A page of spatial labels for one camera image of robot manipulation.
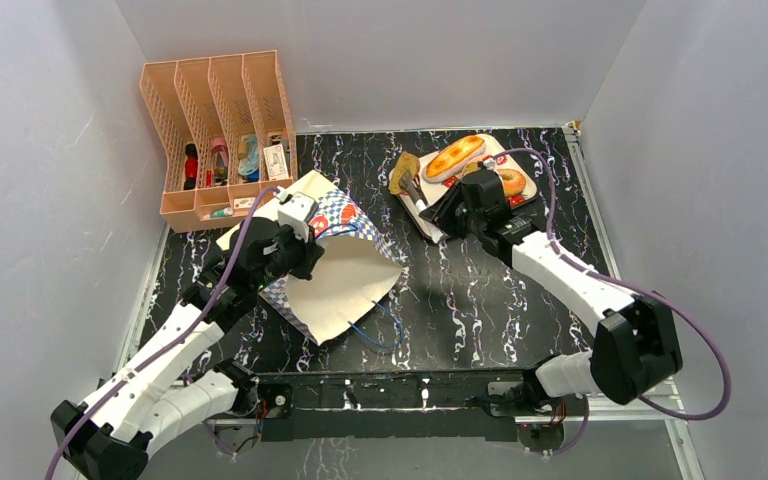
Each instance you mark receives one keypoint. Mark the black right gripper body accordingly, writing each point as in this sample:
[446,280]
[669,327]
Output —
[446,209]

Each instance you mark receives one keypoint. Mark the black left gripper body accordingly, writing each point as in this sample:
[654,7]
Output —
[293,256]

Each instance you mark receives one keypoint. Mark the brown fake bread slice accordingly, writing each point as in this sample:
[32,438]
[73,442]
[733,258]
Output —
[472,167]

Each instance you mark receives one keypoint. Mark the brown fake donut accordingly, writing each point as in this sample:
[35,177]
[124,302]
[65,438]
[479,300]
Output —
[513,182]

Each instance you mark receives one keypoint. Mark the long glazed fake bread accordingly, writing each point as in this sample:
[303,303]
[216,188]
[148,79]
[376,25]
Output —
[452,159]

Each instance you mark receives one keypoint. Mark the metal tongs white handles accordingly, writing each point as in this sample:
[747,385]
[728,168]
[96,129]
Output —
[413,201]

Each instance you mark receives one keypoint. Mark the checkered brown paper bag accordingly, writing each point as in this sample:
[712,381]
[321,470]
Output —
[357,268]

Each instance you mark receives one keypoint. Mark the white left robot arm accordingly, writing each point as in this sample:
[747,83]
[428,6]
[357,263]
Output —
[114,431]

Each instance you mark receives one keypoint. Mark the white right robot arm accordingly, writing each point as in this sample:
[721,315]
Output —
[635,344]

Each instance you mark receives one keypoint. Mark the small tube in rack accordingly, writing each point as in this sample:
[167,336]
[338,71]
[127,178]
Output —
[220,213]

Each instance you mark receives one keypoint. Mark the strawberry print tray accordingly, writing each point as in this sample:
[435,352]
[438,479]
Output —
[444,189]

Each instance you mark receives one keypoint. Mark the blue item in rack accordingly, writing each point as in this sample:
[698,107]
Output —
[248,158]

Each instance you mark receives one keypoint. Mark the white card in rack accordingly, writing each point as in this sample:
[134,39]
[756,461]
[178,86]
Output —
[275,161]

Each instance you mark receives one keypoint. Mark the pink capped bottle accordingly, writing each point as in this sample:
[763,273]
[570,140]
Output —
[219,152]

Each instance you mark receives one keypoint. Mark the black red bottle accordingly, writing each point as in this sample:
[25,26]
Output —
[191,166]

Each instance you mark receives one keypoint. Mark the pink file organizer rack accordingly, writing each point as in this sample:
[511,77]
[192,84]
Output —
[196,100]

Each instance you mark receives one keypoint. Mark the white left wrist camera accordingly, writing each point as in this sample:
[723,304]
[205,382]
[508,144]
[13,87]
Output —
[295,210]

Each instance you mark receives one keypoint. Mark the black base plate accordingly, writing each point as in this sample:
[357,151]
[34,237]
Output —
[384,404]

